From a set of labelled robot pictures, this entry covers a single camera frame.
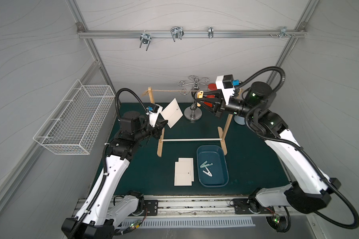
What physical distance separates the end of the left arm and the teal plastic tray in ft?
1.19

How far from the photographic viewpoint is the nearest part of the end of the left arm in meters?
0.57

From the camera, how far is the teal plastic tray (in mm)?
825
